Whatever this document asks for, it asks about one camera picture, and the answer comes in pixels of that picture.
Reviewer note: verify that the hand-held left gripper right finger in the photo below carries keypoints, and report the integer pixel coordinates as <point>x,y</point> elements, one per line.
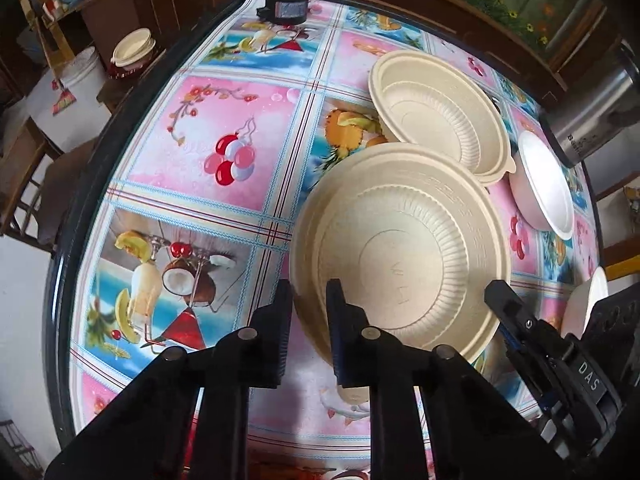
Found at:
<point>336,330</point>

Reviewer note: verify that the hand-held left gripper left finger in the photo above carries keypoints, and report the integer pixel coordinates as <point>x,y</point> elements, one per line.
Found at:
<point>284,330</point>

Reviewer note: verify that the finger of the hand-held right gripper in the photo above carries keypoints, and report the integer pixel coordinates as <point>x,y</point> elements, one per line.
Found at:
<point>530,370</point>
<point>510,305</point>

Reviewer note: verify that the large beige patterned plate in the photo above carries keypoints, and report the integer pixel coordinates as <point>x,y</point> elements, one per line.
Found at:
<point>400,250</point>

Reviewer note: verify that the stacked bowls on stool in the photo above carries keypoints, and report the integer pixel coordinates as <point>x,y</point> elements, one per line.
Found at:
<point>131,47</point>

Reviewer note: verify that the white bowl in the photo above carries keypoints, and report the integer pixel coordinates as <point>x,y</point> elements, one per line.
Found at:
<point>542,185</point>
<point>582,305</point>

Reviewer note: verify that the colourful printed tablecloth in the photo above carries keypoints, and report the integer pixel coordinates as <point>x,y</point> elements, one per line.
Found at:
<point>200,160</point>

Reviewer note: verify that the deep beige ribbed bowl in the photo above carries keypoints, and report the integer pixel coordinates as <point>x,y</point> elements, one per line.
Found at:
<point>450,110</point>

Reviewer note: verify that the stainless steel thermos flask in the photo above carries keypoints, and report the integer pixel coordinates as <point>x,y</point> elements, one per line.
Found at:
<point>590,115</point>

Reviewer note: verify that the small wooden stool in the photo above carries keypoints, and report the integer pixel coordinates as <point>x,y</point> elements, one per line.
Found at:
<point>116,92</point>

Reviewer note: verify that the wooden chair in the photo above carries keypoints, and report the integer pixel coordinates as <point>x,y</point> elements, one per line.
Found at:
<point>25,160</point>

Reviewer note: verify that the white plastic bucket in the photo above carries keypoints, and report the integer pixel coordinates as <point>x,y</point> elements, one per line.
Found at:
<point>75,95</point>

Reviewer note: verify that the colourful paper packet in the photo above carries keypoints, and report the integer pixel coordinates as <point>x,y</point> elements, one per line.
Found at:
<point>63,101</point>

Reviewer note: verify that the black round container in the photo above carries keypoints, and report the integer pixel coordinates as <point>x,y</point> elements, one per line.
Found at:
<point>285,2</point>

